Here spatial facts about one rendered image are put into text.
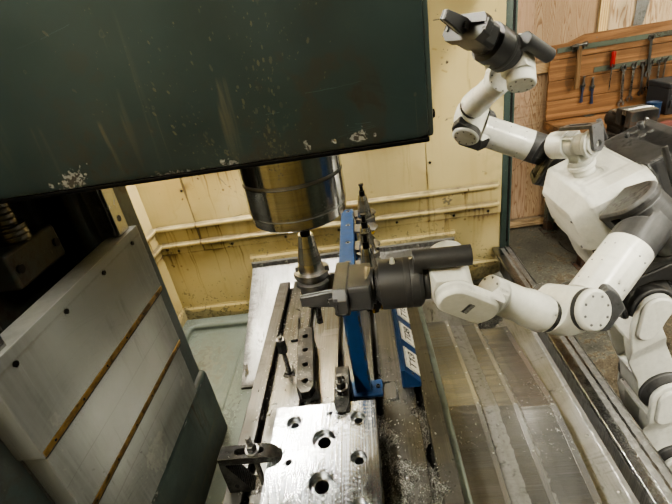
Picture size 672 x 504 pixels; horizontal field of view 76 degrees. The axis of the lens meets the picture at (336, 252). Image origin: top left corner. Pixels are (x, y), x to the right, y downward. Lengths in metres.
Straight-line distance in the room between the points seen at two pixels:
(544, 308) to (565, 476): 0.55
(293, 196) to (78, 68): 0.30
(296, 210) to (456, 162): 1.22
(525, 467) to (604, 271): 0.54
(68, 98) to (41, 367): 0.42
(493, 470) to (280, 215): 0.84
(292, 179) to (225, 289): 1.49
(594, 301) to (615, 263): 0.11
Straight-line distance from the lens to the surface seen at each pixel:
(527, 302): 0.82
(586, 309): 0.87
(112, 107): 0.61
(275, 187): 0.62
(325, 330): 1.40
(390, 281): 0.72
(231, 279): 2.03
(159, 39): 0.57
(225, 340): 2.04
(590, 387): 1.38
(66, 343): 0.88
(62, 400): 0.88
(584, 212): 1.15
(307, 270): 0.73
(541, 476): 1.25
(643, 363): 1.60
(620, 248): 0.98
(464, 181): 1.82
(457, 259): 0.71
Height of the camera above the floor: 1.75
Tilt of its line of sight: 28 degrees down
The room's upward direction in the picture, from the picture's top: 10 degrees counter-clockwise
